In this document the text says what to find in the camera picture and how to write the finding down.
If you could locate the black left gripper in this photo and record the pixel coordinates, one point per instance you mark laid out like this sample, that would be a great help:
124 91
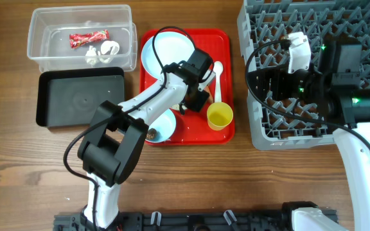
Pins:
196 106

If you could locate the yellow cup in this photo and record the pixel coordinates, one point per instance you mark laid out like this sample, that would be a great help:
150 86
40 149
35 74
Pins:
219 115

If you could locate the light blue bowl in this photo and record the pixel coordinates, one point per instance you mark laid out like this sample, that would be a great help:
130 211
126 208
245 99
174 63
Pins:
165 124

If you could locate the white napkin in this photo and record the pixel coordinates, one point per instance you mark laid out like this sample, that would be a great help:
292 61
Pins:
103 55

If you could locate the red snack wrapper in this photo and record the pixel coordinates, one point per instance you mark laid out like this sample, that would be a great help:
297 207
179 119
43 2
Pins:
78 40

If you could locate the green bowl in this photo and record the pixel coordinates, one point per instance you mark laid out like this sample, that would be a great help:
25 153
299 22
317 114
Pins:
176 107

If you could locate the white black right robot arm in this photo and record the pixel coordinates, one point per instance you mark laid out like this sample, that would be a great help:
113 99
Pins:
351 134

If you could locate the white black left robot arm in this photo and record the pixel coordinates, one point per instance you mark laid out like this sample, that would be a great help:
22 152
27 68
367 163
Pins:
111 146

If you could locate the grey dishwasher rack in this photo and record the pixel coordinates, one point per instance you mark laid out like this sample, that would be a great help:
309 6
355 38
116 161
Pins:
264 21

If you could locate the carrot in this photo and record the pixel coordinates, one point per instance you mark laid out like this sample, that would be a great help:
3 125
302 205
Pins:
210 98

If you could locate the white plastic spoon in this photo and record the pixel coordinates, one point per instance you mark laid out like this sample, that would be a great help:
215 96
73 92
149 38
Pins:
218 69

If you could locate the light blue plate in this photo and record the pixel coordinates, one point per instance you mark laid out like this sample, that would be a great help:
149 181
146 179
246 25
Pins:
170 46

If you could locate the red serving tray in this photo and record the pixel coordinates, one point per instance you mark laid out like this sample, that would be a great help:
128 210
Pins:
192 127

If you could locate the brown food scrap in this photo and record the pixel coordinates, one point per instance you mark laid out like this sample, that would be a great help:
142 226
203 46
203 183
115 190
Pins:
151 134

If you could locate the black plastic tray bin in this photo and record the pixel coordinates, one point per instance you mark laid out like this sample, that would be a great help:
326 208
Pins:
71 97

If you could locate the clear plastic bin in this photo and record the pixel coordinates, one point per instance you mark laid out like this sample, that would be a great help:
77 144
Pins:
48 37

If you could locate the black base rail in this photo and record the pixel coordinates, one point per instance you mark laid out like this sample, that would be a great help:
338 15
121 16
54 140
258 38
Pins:
136 221

